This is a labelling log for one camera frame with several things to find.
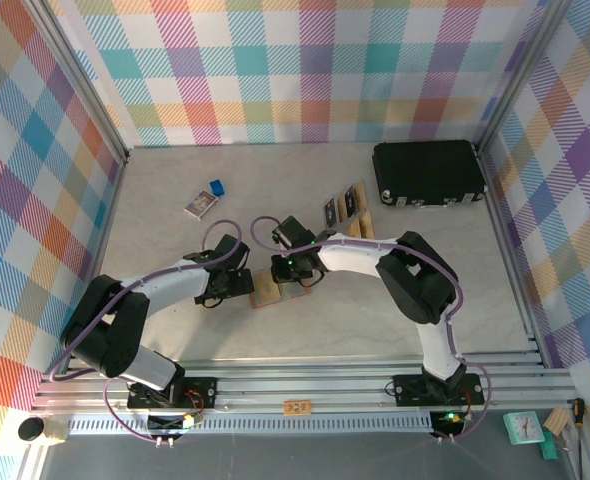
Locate brown leather card holder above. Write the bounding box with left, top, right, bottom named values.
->
left=248, top=268, right=312, bottom=310

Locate playing card deck box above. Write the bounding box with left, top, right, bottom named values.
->
left=183, top=189, right=220, bottom=220

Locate black hard case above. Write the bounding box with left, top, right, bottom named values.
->
left=372, top=139, right=487, bottom=209

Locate small black controller board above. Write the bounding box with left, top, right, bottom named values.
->
left=430, top=409, right=467, bottom=437
left=146, top=410, right=197, bottom=437

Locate teal alarm clock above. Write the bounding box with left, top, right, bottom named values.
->
left=503, top=410, right=546, bottom=446

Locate small wooden block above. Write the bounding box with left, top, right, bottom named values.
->
left=546, top=406, right=571, bottom=435

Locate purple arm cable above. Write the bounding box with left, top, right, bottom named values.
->
left=249, top=215, right=494, bottom=444
left=48, top=218, right=250, bottom=444

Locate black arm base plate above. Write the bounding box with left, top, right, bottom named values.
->
left=127, top=375, right=219, bottom=412
left=392, top=372, right=486, bottom=407

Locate aluminium rail platform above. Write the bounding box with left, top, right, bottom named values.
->
left=32, top=353, right=579, bottom=417

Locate slotted grey cable duct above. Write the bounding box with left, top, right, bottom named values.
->
left=67, top=413, right=435, bottom=437

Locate aluminium side rail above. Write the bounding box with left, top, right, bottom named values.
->
left=477, top=149, right=551, bottom=369

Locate aluminium frame post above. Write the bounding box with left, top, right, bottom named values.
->
left=472, top=0, right=579, bottom=159
left=22, top=0, right=131, bottom=166

